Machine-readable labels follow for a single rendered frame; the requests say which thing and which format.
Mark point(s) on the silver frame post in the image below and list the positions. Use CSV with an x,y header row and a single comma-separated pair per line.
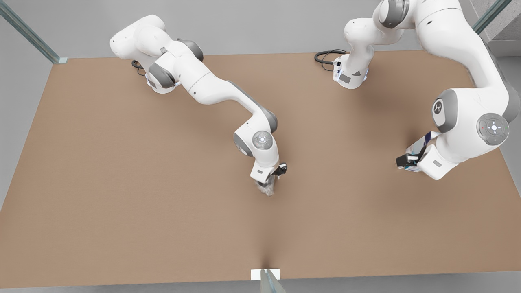
x,y
268,280
490,16
28,34

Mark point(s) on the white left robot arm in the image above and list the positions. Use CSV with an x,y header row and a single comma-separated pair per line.
x,y
460,44

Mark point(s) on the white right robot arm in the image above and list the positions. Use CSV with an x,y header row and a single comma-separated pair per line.
x,y
211,87

